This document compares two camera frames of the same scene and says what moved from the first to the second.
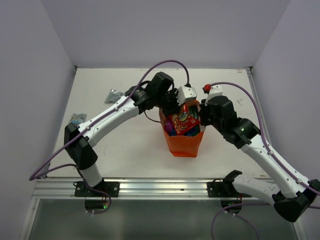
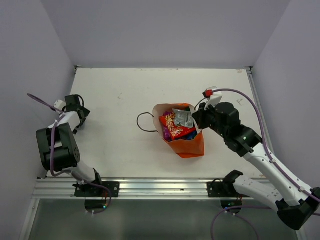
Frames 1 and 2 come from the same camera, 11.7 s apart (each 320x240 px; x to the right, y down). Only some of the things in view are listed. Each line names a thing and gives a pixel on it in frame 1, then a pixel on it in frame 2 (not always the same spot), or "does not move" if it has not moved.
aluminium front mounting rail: x=131 y=188 does not move
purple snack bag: x=168 y=125 -> x=166 y=135
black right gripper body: x=206 y=118 does not move
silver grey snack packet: x=114 y=96 -> x=183 y=118
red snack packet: x=183 y=122 -> x=176 y=131
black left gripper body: x=168 y=102 -> x=85 y=114
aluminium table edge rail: x=266 y=130 does not move
